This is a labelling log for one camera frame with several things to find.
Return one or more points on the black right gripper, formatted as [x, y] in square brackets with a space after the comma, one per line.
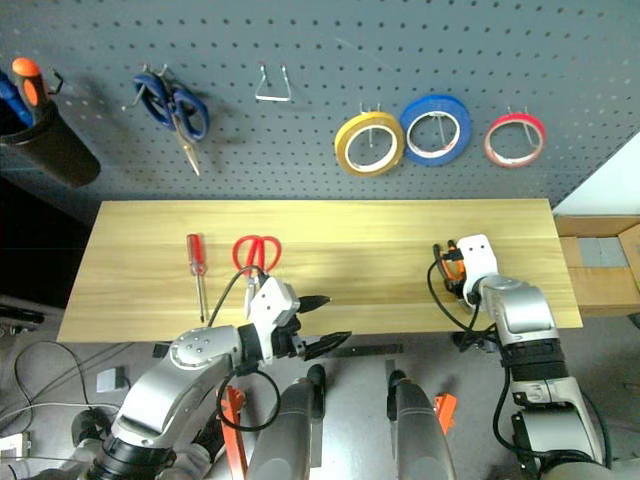
[456, 254]

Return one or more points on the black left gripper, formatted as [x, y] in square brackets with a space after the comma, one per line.
[290, 340]

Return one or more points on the orange black pliers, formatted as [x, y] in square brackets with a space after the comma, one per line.
[442, 262]

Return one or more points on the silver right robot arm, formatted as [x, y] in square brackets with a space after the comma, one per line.
[525, 310]

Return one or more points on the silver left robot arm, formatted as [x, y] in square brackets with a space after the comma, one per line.
[195, 350]

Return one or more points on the silver tape peg hook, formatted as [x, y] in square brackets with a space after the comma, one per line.
[524, 127]
[441, 125]
[371, 131]

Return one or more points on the blue tape roll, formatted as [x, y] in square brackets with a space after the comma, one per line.
[452, 107]

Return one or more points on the red tape roll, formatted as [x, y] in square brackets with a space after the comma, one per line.
[515, 119]

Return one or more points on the yellow tape roll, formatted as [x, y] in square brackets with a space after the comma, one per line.
[341, 150]

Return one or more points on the grey pegboard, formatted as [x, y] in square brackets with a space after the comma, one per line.
[300, 40]

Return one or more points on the black flat metal bar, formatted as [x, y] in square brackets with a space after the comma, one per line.
[370, 350]

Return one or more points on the light wooden table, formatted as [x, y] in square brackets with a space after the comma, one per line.
[375, 280]

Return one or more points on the grey left robot leg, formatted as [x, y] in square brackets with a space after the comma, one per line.
[290, 430]

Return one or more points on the grey robot leg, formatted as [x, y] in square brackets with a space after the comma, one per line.
[420, 435]
[290, 430]

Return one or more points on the brown cardboard box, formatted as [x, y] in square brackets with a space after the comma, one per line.
[600, 290]

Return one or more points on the grey right robot leg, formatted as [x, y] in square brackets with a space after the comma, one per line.
[420, 435]

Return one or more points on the white power adapter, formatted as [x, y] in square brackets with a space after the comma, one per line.
[110, 380]

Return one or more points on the black cabinet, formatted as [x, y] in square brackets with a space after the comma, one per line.
[40, 240]

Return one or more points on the silver scissors peg hook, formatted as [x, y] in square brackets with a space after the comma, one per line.
[137, 97]

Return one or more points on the black tool cup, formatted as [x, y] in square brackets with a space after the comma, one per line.
[60, 155]

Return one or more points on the orange black screwdriver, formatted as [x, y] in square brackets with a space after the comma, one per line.
[27, 80]

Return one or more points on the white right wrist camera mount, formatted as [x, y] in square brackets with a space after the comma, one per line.
[477, 260]

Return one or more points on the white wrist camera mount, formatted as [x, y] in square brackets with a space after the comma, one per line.
[270, 300]
[477, 260]

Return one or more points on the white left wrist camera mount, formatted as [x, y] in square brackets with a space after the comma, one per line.
[270, 300]

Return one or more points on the black table frame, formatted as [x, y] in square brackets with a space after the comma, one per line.
[470, 342]

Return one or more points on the orange metal bracket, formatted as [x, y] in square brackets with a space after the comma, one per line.
[232, 435]
[446, 412]

